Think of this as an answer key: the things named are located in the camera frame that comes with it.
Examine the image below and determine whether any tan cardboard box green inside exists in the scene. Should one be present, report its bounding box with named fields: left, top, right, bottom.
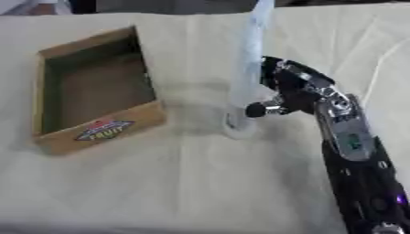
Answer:
left=30, top=26, right=168, bottom=156

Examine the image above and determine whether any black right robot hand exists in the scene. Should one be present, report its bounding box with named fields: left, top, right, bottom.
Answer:
left=243, top=55, right=340, bottom=119

